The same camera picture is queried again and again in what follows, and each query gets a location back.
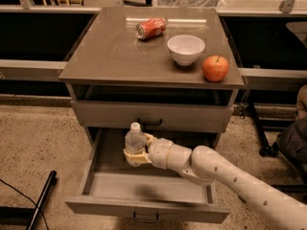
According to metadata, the open middle drawer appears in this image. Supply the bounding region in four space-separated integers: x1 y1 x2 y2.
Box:
65 128 230 223

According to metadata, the red soda can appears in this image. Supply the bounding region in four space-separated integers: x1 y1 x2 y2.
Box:
136 17 166 40

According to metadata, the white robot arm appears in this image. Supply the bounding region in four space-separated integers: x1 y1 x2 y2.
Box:
124 133 307 230

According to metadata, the grey drawer cabinet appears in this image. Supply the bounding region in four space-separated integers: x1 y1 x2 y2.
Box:
59 7 244 147

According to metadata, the black office chair base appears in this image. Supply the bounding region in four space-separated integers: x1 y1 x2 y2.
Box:
249 104 281 156

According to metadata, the closed upper drawer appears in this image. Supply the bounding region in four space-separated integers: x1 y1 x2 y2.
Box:
71 100 233 133

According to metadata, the white bowl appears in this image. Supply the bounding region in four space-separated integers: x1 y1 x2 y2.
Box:
167 34 205 66

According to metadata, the clear plastic water bottle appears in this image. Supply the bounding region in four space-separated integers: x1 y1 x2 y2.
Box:
124 122 146 154

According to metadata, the black floor cable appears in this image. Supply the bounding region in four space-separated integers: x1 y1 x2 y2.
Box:
0 178 51 230

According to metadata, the red apple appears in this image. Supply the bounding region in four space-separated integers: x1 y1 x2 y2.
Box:
202 56 229 82

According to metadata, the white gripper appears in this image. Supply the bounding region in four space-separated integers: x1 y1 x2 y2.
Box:
124 133 174 170

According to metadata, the dark jacket on chair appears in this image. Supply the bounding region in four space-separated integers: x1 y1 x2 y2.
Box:
276 117 307 184

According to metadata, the black floor stand leg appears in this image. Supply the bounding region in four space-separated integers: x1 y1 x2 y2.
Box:
0 171 58 230

